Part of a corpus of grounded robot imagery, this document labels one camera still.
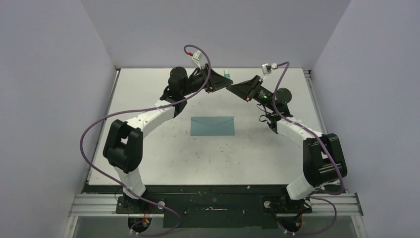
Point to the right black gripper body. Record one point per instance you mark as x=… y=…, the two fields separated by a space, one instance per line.
x=262 y=95

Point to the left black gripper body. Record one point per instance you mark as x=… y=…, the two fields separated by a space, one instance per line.
x=197 y=82

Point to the green glue stick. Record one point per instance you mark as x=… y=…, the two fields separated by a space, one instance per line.
x=226 y=73

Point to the teal envelope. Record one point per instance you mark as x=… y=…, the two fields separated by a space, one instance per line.
x=212 y=126

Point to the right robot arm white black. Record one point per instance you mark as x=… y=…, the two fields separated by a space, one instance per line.
x=323 y=158

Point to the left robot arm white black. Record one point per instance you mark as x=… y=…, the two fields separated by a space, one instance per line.
x=124 y=143

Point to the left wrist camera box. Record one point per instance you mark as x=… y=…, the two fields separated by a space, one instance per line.
x=196 y=57

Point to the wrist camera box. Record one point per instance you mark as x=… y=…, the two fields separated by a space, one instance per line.
x=196 y=57
x=267 y=70

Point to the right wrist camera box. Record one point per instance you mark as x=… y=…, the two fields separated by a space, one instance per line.
x=267 y=70

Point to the right side aluminium rail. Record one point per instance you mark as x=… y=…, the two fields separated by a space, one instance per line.
x=317 y=113

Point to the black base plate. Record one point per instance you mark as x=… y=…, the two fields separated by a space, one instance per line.
x=210 y=206

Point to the aluminium frame rail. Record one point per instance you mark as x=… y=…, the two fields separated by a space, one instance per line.
x=105 y=205

